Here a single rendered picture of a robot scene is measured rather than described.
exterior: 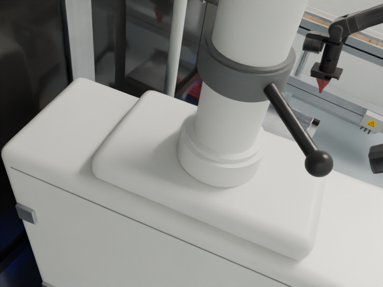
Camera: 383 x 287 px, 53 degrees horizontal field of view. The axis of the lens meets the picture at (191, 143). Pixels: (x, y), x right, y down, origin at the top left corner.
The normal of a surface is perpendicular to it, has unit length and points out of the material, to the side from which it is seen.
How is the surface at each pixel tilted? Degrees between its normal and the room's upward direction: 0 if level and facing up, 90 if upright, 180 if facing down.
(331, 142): 0
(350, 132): 0
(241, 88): 90
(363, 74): 90
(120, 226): 90
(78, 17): 90
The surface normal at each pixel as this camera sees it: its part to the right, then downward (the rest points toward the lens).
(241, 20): -0.57, 0.54
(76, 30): 0.86, 0.44
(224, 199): 0.14, -0.68
